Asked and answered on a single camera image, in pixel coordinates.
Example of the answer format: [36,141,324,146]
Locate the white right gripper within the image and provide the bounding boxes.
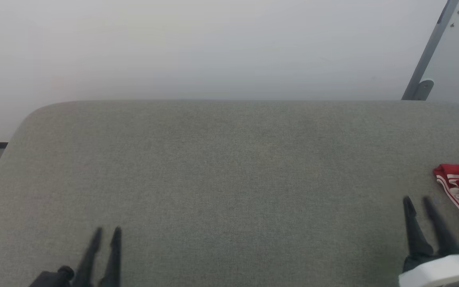
[398,196,459,287]

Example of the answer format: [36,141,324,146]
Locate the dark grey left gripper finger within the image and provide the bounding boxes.
[71,227,103,287]
[97,226,123,287]

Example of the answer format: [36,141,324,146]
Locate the grey fabric sofa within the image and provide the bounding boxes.
[0,100,459,287]

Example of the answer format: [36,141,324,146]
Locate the grey metal pole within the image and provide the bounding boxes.
[401,0,459,100]

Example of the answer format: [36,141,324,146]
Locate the grey metal pole bracket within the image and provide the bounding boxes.
[414,79,435,101]

